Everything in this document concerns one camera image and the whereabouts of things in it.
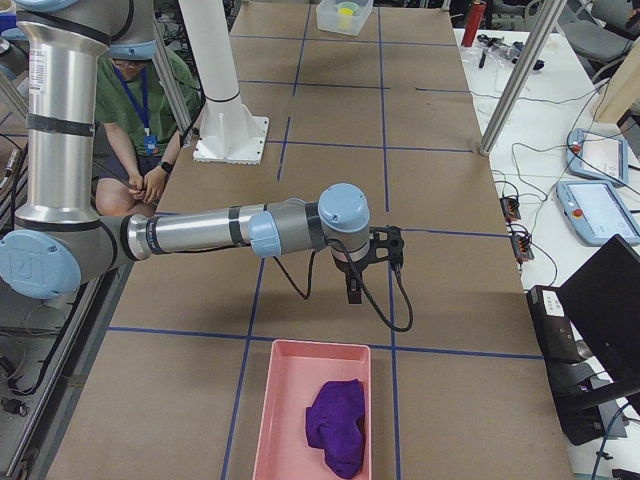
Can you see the aluminium frame post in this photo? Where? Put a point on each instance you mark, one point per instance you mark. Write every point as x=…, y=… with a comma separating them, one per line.
x=533, y=46

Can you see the pink plastic tray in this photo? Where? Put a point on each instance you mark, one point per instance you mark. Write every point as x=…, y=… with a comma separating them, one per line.
x=297, y=372

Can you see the pale green ceramic bowl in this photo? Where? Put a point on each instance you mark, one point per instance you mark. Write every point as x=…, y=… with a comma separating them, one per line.
x=347, y=8

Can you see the near cable connector block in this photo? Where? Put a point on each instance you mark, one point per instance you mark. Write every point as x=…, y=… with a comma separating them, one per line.
x=521, y=242

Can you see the cable connector block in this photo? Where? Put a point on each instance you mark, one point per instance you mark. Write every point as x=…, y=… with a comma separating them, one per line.
x=510, y=206
x=521, y=242

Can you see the clear plastic storage box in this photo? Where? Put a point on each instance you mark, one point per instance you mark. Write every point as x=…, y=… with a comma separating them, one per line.
x=326, y=16

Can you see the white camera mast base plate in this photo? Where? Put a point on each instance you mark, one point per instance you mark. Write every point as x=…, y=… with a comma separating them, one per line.
x=230, y=133

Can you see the far cable connector block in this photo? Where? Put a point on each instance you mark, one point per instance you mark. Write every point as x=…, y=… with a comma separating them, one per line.
x=510, y=206

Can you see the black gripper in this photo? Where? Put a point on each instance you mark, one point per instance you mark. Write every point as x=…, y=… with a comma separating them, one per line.
x=346, y=268

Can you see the teach pendant tablet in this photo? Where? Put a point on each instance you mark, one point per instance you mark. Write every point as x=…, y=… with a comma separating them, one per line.
x=596, y=212
x=598, y=156

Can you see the yellow plastic cup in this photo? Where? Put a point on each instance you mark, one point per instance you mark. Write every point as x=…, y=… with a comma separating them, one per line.
x=344, y=16

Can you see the red cylinder bottle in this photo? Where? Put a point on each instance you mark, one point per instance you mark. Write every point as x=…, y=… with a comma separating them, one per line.
x=473, y=21

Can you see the seated person green shirt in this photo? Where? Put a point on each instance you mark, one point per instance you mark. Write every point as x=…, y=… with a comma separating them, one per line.
x=134, y=110

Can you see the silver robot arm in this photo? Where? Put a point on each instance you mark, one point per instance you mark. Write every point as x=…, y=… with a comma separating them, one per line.
x=102, y=146

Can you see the near teach pendant tablet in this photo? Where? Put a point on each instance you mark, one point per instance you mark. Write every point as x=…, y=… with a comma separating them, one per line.
x=596, y=212

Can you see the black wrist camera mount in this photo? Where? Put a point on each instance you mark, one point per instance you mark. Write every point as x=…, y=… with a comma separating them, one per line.
x=386, y=245

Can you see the far teach pendant tablet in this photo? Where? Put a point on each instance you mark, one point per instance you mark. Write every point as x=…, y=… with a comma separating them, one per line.
x=598, y=156

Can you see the purple cloth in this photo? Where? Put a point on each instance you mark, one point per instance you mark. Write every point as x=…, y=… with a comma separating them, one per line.
x=334, y=423

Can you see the white camera mast column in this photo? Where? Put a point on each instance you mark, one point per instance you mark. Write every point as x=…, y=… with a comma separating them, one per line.
x=208, y=35

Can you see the black monitor with stand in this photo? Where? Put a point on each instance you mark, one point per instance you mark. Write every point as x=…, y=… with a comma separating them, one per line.
x=588, y=332

